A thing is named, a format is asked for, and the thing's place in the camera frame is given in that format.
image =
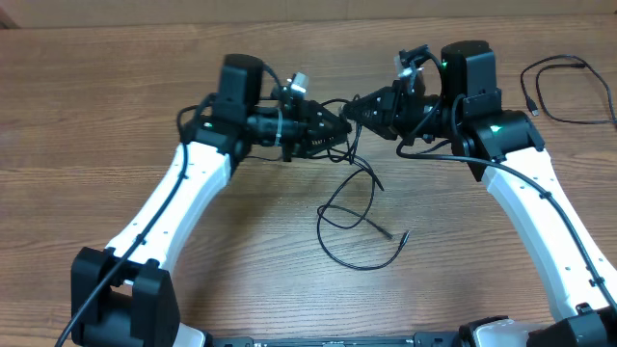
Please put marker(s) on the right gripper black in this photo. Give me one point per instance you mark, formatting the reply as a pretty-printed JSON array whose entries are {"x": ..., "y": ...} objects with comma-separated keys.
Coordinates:
[{"x": 389, "y": 103}]

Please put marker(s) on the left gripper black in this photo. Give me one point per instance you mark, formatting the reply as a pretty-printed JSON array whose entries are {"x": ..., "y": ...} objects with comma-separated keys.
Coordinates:
[{"x": 308, "y": 126}]

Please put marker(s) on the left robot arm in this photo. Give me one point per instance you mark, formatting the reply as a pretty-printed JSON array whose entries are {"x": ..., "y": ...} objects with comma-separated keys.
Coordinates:
[{"x": 124, "y": 294}]

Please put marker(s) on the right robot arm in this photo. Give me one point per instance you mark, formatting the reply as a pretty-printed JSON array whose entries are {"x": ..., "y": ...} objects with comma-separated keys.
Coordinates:
[{"x": 454, "y": 96}]

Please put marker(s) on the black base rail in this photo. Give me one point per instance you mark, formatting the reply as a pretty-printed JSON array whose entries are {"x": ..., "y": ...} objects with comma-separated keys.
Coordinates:
[{"x": 421, "y": 339}]

